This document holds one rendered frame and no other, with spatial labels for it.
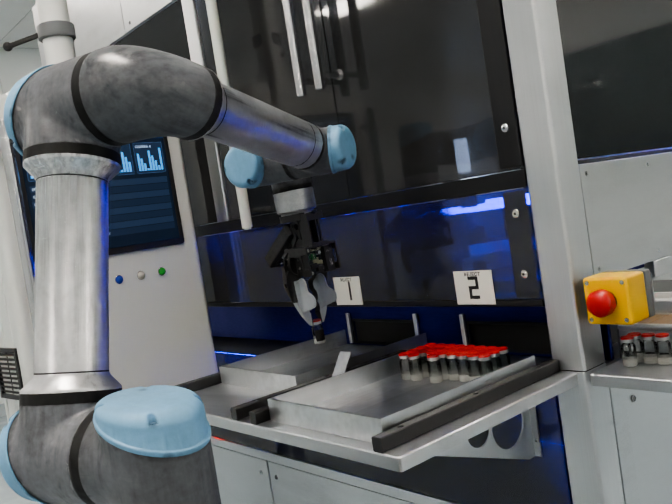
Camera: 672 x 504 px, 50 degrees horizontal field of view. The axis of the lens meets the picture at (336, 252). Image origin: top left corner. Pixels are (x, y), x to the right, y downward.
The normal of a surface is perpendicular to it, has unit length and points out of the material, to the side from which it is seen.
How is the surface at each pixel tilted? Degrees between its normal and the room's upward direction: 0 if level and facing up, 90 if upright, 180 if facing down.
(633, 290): 90
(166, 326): 90
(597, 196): 90
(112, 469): 89
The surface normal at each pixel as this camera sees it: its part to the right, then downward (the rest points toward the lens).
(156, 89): 0.46, 0.10
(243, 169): -0.46, 0.16
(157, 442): 0.28, -0.04
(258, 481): -0.76, 0.15
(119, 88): 0.11, 0.11
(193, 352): 0.73, -0.07
